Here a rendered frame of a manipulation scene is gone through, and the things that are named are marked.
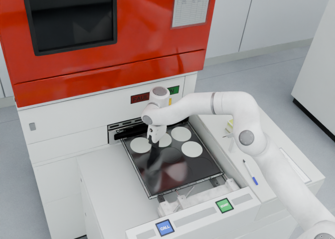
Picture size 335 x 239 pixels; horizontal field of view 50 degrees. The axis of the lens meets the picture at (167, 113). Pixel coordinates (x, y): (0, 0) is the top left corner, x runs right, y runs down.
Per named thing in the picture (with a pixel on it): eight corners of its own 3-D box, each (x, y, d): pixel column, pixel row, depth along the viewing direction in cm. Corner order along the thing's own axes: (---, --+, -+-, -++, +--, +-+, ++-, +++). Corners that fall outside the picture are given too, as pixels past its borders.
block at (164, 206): (159, 206, 148) (159, 202, 146) (166, 204, 150) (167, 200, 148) (167, 222, 143) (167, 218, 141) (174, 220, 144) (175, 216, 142)
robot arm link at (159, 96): (161, 124, 152) (170, 112, 159) (164, 101, 143) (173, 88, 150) (144, 118, 154) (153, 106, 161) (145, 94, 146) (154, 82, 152)
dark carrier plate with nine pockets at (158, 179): (123, 139, 173) (123, 138, 172) (186, 123, 185) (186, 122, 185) (151, 195, 150) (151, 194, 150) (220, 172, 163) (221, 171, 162)
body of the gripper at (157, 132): (158, 127, 154) (156, 145, 161) (170, 115, 160) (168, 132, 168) (143, 120, 156) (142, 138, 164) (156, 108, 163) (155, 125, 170)
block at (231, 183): (225, 183, 160) (226, 179, 158) (231, 181, 161) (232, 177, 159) (234, 197, 155) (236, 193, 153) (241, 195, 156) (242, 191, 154)
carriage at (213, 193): (156, 211, 150) (157, 207, 148) (230, 185, 163) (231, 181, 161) (164, 227, 145) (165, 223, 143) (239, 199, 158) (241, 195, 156)
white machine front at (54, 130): (31, 163, 167) (14, 98, 140) (186, 122, 196) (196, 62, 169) (32, 168, 165) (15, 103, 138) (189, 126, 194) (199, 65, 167)
